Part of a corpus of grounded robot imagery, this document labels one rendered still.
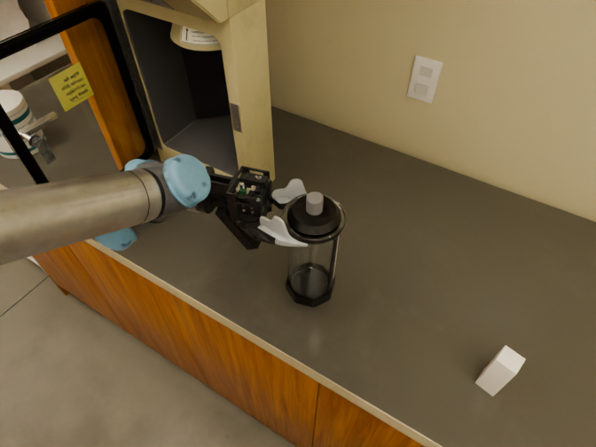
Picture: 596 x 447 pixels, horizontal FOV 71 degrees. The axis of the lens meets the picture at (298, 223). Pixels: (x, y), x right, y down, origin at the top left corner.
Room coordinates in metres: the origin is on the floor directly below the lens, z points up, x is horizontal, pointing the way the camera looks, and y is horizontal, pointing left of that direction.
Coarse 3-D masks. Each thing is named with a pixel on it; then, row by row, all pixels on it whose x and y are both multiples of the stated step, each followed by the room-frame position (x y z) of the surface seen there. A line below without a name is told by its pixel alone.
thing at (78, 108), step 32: (96, 0) 0.88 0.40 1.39; (64, 32) 0.80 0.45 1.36; (96, 32) 0.85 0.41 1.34; (0, 64) 0.68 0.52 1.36; (32, 64) 0.73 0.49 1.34; (64, 64) 0.78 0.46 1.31; (96, 64) 0.83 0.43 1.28; (0, 96) 0.66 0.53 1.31; (32, 96) 0.70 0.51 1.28; (64, 96) 0.75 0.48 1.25; (96, 96) 0.81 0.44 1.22; (128, 96) 0.87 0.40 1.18; (32, 128) 0.68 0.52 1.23; (64, 128) 0.73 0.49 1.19; (96, 128) 0.78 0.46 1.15; (128, 128) 0.85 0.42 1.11; (64, 160) 0.70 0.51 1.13; (96, 160) 0.75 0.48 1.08; (128, 160) 0.82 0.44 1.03
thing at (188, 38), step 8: (176, 24) 0.86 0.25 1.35; (176, 32) 0.85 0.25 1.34; (184, 32) 0.84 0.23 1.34; (192, 32) 0.83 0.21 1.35; (200, 32) 0.83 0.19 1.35; (176, 40) 0.85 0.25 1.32; (184, 40) 0.83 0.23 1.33; (192, 40) 0.83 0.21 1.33; (200, 40) 0.82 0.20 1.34; (208, 40) 0.82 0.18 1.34; (216, 40) 0.83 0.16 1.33; (192, 48) 0.82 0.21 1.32; (200, 48) 0.82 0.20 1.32; (208, 48) 0.82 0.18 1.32; (216, 48) 0.82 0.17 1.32
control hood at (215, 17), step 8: (168, 0) 0.74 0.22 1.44; (176, 0) 0.71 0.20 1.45; (184, 0) 0.69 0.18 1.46; (192, 0) 0.68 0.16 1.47; (200, 0) 0.69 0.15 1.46; (208, 0) 0.71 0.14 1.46; (216, 0) 0.72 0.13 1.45; (224, 0) 0.74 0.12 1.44; (168, 8) 0.78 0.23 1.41; (176, 8) 0.76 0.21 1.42; (184, 8) 0.73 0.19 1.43; (192, 8) 0.71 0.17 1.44; (200, 8) 0.69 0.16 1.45; (208, 8) 0.71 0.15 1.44; (216, 8) 0.72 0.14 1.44; (224, 8) 0.74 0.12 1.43; (200, 16) 0.73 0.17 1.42; (208, 16) 0.71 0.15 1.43; (216, 16) 0.72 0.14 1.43; (224, 16) 0.74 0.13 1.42
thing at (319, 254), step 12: (288, 204) 0.50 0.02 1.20; (336, 204) 0.50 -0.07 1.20; (288, 228) 0.44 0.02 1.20; (336, 228) 0.44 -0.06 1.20; (288, 252) 0.46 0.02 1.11; (300, 252) 0.43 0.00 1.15; (312, 252) 0.43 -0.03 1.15; (324, 252) 0.43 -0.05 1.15; (288, 264) 0.46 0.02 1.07; (300, 264) 0.43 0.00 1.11; (312, 264) 0.43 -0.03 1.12; (324, 264) 0.43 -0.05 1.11; (288, 276) 0.47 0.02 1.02; (300, 276) 0.43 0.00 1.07; (312, 276) 0.43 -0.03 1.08; (324, 276) 0.43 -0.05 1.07; (300, 288) 0.43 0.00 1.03; (312, 288) 0.43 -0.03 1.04; (324, 288) 0.43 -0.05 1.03
